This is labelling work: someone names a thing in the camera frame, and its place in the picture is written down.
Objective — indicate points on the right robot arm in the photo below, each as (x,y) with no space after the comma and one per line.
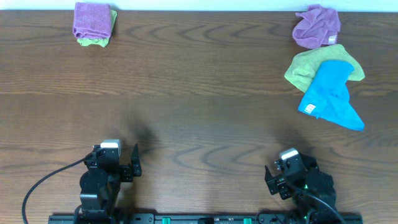
(310,189)

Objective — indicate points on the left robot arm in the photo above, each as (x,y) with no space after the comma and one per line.
(101,184)

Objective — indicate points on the crumpled green cloth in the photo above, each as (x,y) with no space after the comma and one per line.
(305,65)

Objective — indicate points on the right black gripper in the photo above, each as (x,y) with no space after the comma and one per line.
(274,184)

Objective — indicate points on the folded purple cloth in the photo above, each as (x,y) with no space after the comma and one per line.
(92,21)

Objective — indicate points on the blue microfibre cloth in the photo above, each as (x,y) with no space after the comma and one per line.
(328,97)

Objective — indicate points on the crumpled purple cloth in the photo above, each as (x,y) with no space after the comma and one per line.
(318,26)

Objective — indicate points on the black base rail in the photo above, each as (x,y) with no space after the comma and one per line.
(148,218)

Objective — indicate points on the folded green cloth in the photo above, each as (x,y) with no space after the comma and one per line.
(101,42)

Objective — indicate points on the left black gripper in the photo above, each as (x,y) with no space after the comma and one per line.
(128,170)

